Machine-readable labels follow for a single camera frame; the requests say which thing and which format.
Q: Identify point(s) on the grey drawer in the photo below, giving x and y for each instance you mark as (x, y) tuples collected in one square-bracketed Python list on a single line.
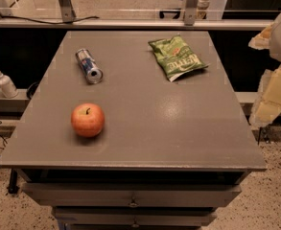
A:
[(131, 195), (133, 217)]

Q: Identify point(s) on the green chip bag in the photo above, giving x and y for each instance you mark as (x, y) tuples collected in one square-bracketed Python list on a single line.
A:
[(175, 57)]

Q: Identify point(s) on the red apple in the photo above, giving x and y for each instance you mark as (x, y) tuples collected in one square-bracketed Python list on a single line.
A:
[(87, 120)]

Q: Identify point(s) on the grey metal bracket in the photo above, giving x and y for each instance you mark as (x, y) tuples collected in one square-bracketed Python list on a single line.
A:
[(67, 11), (190, 14)]

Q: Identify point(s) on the grey metal bracket right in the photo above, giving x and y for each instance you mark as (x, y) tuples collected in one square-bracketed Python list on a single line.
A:
[(190, 14)]

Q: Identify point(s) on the lower grey drawer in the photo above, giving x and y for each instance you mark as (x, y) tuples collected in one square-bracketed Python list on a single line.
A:
[(133, 217)]

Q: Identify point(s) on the grey drawer cabinet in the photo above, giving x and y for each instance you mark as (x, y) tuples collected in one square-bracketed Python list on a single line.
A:
[(190, 131)]

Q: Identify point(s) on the blue silver redbull can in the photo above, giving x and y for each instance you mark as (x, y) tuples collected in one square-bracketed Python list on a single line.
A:
[(92, 72)]

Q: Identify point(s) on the grey metal bracket left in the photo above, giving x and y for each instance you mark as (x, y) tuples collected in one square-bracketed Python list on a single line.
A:
[(67, 11)]

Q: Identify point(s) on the upper grey drawer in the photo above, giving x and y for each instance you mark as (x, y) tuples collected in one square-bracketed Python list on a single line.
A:
[(131, 195)]

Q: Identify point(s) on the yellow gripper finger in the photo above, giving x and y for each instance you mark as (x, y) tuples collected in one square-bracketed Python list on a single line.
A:
[(267, 106), (261, 40)]

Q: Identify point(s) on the white pump bottle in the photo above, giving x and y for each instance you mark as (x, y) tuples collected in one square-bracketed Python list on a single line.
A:
[(7, 86)]

